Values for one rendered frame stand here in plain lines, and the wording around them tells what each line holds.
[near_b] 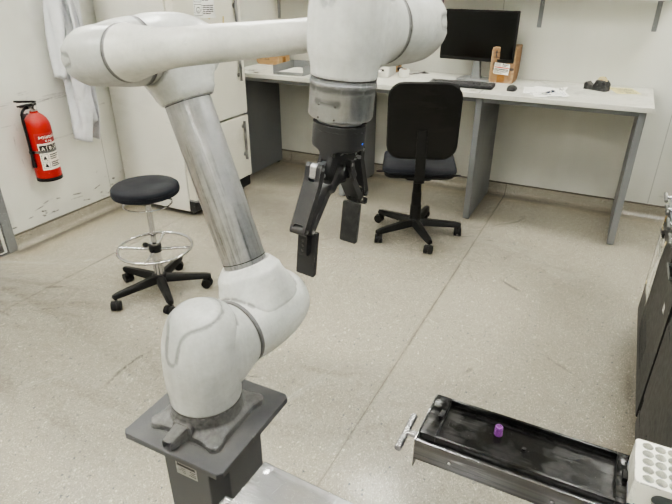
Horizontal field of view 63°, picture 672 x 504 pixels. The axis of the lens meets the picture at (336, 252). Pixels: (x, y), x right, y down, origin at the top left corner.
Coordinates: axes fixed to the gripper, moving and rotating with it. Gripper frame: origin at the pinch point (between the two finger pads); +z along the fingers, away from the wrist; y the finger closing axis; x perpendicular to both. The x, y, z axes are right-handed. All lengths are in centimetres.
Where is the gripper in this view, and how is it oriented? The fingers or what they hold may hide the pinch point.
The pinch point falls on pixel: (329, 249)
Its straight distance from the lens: 84.5
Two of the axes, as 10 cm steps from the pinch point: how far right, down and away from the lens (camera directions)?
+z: -0.8, 8.9, 4.6
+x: 8.8, 2.8, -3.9
